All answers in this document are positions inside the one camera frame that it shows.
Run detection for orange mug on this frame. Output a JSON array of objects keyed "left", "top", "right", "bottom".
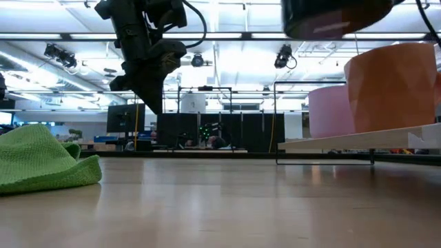
[{"left": 344, "top": 42, "right": 441, "bottom": 134}]

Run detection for yellow cable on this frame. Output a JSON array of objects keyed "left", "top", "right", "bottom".
[{"left": 134, "top": 103, "right": 140, "bottom": 151}]

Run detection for black overhead camera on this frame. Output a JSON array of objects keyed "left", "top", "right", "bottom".
[
  {"left": 274, "top": 43, "right": 298, "bottom": 70},
  {"left": 43, "top": 43, "right": 79, "bottom": 69},
  {"left": 190, "top": 53, "right": 205, "bottom": 68}
]

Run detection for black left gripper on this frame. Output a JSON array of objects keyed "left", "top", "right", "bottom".
[{"left": 110, "top": 13, "right": 187, "bottom": 114}]

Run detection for black partition wall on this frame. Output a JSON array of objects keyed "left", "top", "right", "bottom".
[{"left": 156, "top": 112, "right": 286, "bottom": 153}]

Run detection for black computer monitor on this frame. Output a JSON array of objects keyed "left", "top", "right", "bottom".
[{"left": 105, "top": 103, "right": 146, "bottom": 134}]

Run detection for black metal table frame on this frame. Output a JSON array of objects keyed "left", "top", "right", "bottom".
[{"left": 79, "top": 149, "right": 441, "bottom": 166}]

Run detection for wooden tray board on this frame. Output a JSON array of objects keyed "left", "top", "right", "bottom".
[{"left": 274, "top": 81, "right": 441, "bottom": 165}]

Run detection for black overhead rig bar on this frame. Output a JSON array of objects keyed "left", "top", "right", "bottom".
[{"left": 0, "top": 32, "right": 441, "bottom": 43}]

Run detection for person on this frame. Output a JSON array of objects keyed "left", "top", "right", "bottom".
[{"left": 208, "top": 135, "right": 228, "bottom": 150}]

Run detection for distant robot with green lights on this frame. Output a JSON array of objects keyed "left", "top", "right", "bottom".
[{"left": 198, "top": 122, "right": 223, "bottom": 142}]

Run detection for green microfibre cloth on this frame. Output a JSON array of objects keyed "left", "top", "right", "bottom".
[{"left": 0, "top": 123, "right": 103, "bottom": 196}]

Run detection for black mug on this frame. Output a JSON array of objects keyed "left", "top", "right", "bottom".
[{"left": 281, "top": 0, "right": 394, "bottom": 41}]

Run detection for purple mug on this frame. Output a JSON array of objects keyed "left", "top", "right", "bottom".
[{"left": 307, "top": 85, "right": 356, "bottom": 139}]

